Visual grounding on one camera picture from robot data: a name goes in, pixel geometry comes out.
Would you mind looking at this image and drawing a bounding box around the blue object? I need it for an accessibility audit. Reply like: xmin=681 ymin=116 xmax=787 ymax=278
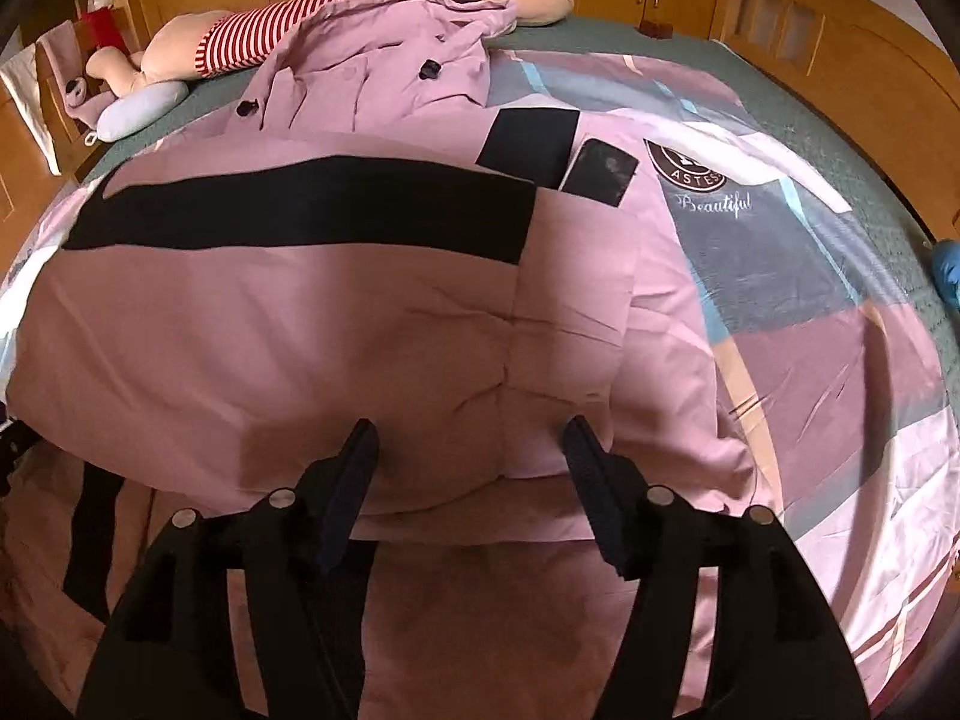
xmin=932 ymin=238 xmax=960 ymax=310

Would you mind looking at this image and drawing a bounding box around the pink patchwork quilt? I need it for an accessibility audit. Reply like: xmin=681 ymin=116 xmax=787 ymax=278
xmin=0 ymin=49 xmax=960 ymax=720

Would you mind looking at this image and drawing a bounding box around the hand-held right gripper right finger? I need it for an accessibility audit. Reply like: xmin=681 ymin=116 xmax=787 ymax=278
xmin=562 ymin=415 xmax=875 ymax=720

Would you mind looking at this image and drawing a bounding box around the red cloth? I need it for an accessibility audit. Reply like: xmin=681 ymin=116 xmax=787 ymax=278
xmin=81 ymin=7 xmax=121 ymax=53

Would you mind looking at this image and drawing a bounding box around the small lavender pillow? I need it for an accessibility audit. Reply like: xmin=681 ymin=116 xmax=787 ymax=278
xmin=96 ymin=79 xmax=190 ymax=143

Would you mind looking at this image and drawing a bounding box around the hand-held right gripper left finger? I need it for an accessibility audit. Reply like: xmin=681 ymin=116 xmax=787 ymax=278
xmin=75 ymin=418 xmax=380 ymax=720

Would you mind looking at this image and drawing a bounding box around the black phone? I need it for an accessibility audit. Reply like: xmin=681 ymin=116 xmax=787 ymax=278
xmin=559 ymin=136 xmax=640 ymax=209

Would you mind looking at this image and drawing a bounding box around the pink coat with black buttons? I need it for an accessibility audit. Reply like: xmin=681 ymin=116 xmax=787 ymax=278
xmin=238 ymin=0 xmax=520 ymax=137

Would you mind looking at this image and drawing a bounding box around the pink coat with black stripes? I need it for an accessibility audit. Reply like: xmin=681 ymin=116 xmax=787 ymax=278
xmin=81 ymin=11 xmax=960 ymax=338

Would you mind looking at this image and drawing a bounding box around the white cloth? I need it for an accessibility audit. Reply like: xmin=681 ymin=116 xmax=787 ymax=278
xmin=0 ymin=45 xmax=62 ymax=177

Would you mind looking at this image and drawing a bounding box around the wooden headboard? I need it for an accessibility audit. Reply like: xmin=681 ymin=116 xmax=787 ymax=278
xmin=709 ymin=0 xmax=960 ymax=241

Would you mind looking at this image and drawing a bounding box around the wooden chair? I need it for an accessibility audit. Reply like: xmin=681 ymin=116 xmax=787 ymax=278
xmin=30 ymin=15 xmax=113 ymax=182

